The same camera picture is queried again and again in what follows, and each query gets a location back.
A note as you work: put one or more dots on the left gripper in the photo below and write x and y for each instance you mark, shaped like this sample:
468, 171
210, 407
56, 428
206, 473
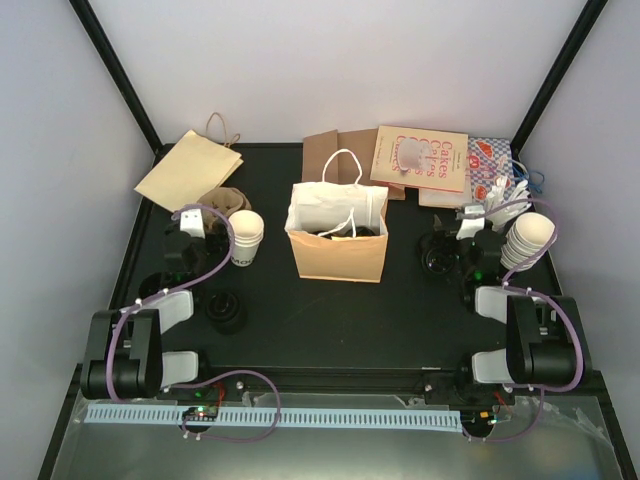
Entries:
215, 243

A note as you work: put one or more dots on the stack of plain paper cups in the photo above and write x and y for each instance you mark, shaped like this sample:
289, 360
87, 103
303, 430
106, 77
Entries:
525, 240

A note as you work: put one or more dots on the stack of pulp cup carriers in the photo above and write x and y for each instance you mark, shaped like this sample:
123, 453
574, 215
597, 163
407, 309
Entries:
227, 200

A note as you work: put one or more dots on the stack of white paper cups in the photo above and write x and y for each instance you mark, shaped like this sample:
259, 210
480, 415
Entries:
248, 227

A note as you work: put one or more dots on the black cup lid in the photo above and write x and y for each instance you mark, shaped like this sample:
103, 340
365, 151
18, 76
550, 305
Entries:
365, 232

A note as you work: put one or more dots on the orange paper bag white handles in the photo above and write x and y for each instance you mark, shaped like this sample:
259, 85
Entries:
321, 225

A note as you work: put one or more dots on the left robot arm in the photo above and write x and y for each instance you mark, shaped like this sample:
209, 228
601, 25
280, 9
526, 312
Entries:
123, 357

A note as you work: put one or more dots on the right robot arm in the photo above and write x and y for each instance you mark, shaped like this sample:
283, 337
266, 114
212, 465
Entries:
545, 344

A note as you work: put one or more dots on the cup of white straws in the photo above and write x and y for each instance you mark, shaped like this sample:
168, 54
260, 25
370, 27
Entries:
505, 201

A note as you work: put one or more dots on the stack of black cup lids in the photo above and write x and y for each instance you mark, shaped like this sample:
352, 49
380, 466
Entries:
226, 312

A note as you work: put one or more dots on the yellow kraft paper bag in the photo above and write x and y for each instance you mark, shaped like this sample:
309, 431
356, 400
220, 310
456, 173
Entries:
194, 166

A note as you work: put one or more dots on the blue checkered paper bag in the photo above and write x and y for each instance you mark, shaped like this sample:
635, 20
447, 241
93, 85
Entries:
489, 159

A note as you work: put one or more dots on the cakes printed paper bag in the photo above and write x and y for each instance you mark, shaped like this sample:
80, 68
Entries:
420, 158

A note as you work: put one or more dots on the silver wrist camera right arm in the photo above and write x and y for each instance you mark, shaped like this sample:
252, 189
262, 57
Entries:
472, 217

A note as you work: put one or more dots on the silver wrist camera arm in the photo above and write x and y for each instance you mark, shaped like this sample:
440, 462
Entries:
191, 222
472, 217

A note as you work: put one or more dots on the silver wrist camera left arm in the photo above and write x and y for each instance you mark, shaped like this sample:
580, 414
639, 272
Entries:
191, 222

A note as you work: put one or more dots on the white slotted cable duct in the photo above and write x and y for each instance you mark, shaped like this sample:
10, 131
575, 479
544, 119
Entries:
174, 415

